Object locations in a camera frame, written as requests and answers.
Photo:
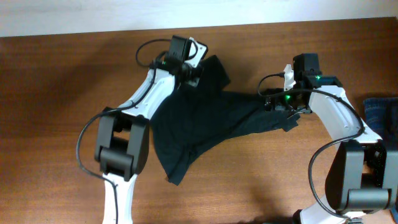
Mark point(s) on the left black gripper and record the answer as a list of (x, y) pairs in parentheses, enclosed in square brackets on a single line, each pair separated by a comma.
[(196, 79)]

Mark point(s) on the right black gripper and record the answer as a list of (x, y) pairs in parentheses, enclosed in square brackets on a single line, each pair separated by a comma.
[(280, 103)]

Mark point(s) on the black nike t-shirt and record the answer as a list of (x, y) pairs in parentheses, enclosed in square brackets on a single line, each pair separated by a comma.
[(192, 120)]

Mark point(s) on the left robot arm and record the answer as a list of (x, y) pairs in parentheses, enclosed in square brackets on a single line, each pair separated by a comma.
[(122, 145)]

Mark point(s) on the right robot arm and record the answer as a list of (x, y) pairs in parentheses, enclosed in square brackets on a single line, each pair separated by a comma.
[(361, 179)]

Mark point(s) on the blue denim jeans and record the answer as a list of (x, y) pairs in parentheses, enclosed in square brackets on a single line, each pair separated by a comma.
[(381, 117)]

